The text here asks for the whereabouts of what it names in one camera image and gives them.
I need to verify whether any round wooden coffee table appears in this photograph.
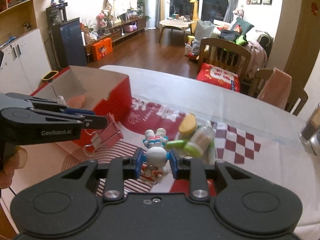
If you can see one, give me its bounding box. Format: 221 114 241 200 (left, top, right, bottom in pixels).
158 20 195 43

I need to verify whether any person's left hand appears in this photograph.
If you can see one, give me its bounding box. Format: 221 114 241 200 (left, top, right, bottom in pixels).
0 146 28 189

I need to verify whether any orange gift box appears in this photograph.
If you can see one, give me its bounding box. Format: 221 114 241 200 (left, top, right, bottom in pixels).
91 37 113 61

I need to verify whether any wooden chair pink cloth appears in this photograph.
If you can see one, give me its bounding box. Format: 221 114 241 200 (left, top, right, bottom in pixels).
248 68 309 116

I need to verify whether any pink heart-shaped bowl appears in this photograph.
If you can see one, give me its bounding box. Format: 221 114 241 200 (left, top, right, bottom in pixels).
67 95 86 109

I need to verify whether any white astronaut keychain figure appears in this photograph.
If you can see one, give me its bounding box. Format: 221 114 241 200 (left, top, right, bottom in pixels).
143 128 169 176

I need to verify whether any wooden dining chair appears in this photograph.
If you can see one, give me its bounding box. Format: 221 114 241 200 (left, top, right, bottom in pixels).
198 38 252 82

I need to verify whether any white green pen bottle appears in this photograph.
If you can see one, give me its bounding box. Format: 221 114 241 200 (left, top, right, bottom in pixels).
207 141 216 165

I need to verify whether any yellow oval case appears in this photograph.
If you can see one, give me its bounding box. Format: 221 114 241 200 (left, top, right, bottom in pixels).
178 113 197 136

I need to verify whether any toothpick jar green lid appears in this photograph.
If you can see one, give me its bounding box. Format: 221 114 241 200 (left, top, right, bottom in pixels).
183 125 215 158

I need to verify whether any red white patterned tablecloth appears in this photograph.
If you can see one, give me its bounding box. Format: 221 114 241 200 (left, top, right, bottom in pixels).
61 98 319 239

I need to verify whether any white storage cabinet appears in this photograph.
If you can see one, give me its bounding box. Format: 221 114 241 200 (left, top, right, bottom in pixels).
1 28 52 94

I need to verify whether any sofa with clothes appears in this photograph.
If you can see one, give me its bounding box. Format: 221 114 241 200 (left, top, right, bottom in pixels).
212 17 273 78

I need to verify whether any yellow giraffe toy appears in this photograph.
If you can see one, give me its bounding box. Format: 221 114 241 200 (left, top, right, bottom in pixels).
189 0 199 22

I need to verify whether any pink binder clip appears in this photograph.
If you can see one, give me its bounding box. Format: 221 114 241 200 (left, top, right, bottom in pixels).
83 113 124 157

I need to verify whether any white plastic bag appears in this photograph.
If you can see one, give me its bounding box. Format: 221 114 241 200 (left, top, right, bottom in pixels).
191 20 215 55

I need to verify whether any small orange toy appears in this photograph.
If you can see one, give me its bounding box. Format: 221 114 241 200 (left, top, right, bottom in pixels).
140 165 163 185

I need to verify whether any dark blue standing panel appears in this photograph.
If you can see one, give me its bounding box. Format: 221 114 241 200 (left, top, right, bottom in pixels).
50 18 87 69

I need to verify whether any red cardboard box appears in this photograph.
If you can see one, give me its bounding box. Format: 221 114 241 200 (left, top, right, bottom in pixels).
32 66 132 153

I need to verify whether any green trash bin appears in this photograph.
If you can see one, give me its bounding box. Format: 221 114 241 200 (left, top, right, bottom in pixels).
41 70 59 83

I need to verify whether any wooden tv cabinet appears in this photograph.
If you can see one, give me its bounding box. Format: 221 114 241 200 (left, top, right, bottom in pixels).
85 17 147 56

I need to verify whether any red printed cushion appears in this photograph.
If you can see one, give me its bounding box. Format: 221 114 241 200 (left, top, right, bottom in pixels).
196 63 240 92

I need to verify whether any green tube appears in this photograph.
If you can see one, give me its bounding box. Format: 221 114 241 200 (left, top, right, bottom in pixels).
165 139 188 150

